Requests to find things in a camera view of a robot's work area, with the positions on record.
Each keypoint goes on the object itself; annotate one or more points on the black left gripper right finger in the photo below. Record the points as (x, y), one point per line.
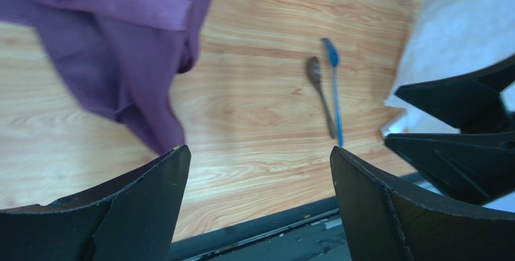
(388, 218)

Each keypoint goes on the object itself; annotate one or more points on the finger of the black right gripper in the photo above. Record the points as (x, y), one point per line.
(470, 102)
(472, 168)

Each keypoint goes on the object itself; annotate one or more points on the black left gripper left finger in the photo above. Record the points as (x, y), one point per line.
(130, 217)

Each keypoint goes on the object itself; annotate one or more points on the purple cloth napkin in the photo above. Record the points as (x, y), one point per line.
(119, 57)

